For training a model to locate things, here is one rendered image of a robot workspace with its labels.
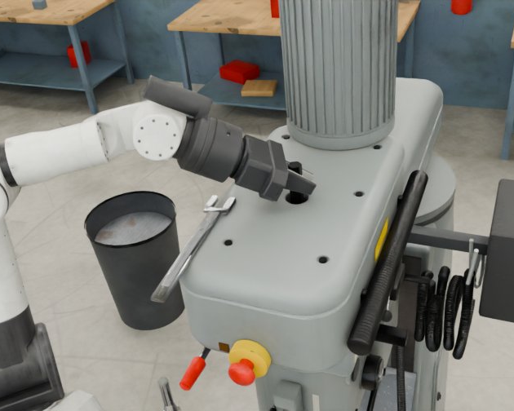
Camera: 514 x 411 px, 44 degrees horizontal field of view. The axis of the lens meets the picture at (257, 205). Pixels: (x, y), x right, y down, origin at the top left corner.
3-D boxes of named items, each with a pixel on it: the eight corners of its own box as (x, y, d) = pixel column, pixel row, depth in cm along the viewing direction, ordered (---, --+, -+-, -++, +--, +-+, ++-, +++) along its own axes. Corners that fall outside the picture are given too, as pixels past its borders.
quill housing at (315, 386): (348, 475, 124) (347, 364, 105) (251, 445, 131) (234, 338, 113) (372, 399, 138) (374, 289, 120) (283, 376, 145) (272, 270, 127)
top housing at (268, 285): (339, 389, 89) (337, 307, 80) (176, 347, 99) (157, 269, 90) (406, 204, 124) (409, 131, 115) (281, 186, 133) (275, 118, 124)
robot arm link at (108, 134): (183, 148, 91) (91, 172, 90) (179, 134, 99) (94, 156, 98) (172, 105, 89) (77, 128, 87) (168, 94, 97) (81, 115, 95)
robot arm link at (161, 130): (200, 185, 90) (123, 159, 87) (193, 165, 100) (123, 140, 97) (230, 112, 87) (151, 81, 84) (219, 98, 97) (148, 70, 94)
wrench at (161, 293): (170, 305, 83) (169, 300, 83) (144, 300, 85) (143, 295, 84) (236, 201, 102) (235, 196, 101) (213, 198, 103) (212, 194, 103)
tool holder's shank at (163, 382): (179, 413, 150) (171, 382, 144) (167, 419, 149) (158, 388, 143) (175, 404, 153) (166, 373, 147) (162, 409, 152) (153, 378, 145)
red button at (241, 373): (253, 392, 89) (250, 373, 87) (227, 386, 90) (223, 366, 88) (262, 374, 91) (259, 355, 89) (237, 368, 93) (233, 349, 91)
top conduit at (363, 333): (370, 360, 88) (370, 342, 86) (341, 352, 89) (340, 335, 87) (427, 185, 121) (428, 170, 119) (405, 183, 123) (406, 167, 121)
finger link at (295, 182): (308, 196, 100) (272, 183, 98) (317, 179, 99) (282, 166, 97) (309, 201, 99) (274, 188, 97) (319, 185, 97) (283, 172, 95)
